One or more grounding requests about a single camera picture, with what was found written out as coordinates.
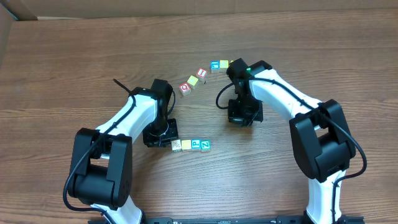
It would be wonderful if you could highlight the plain white wooden block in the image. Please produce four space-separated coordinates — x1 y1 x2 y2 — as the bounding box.
171 139 182 152

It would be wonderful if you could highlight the yellow K block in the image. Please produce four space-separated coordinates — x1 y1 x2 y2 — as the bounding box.
181 139 192 152

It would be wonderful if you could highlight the blue P block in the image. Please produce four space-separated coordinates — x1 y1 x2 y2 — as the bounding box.
191 139 201 151

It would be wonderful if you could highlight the green N block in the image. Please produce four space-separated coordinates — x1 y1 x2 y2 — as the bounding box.
201 139 211 152

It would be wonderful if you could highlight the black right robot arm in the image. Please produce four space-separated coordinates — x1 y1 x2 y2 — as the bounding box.
226 58 356 223

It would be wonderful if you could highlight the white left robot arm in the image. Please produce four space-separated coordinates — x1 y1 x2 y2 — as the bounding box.
62 79 178 224

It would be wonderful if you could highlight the yellow middle top block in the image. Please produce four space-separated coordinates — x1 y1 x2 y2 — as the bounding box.
220 60 229 72

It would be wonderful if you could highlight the blue L block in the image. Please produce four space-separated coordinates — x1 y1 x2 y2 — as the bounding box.
210 60 220 73

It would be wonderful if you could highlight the red Q block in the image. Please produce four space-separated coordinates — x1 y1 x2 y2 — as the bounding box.
178 82 192 96

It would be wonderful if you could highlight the red I block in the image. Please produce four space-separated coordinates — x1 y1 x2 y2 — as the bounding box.
196 68 208 82

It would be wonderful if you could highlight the yellow block near Q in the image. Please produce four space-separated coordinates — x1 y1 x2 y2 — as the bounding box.
187 75 199 89

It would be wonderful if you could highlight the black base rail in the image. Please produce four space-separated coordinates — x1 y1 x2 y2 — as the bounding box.
87 215 365 224

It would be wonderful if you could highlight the cardboard box wall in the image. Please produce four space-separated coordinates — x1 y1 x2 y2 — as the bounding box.
1 0 397 58

